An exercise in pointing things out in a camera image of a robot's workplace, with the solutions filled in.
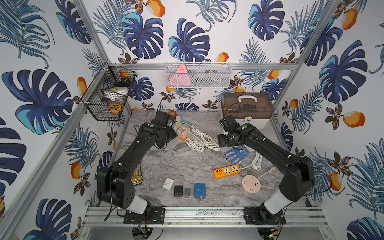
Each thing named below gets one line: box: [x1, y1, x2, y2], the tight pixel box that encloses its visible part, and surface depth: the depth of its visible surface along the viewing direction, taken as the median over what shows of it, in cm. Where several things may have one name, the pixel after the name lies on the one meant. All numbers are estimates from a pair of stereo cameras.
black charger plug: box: [174, 185, 183, 197], surface depth 82 cm
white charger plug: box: [162, 177, 175, 193], surface depth 85 cm
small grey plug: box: [184, 187, 191, 196], surface depth 83 cm
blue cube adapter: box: [194, 183, 206, 199], surface depth 80 cm
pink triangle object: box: [168, 63, 191, 86], surface depth 92 cm
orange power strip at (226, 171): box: [213, 164, 241, 180], surface depth 89 cm
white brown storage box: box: [220, 92, 275, 129], surface depth 100 cm
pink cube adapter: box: [177, 126, 188, 139], surface depth 100 cm
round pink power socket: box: [241, 175, 261, 194], surface depth 84 cm
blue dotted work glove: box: [223, 145, 250, 165], surface depth 97 cm
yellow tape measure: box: [109, 104, 122, 114], surface depth 83 cm
